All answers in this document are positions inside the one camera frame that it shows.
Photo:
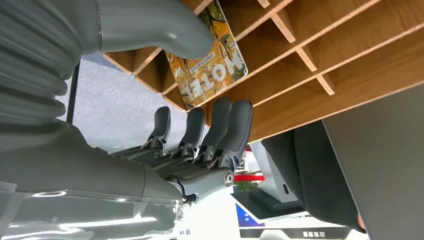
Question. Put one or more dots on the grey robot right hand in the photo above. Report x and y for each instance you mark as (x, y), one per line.
(82, 172)

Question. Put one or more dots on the person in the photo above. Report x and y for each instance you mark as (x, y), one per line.
(314, 172)

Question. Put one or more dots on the black stanchion pole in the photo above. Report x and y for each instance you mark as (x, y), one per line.
(73, 92)

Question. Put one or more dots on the red barrier bar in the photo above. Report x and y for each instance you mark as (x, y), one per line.
(250, 178)

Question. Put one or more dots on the grey white standing panel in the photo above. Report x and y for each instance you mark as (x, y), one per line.
(273, 172)

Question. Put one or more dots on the black display counter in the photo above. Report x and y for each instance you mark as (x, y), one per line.
(271, 207)

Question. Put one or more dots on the wooden compartment organizer box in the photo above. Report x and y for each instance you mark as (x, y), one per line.
(331, 33)

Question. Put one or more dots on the grey laptop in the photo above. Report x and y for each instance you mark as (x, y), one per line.
(391, 165)

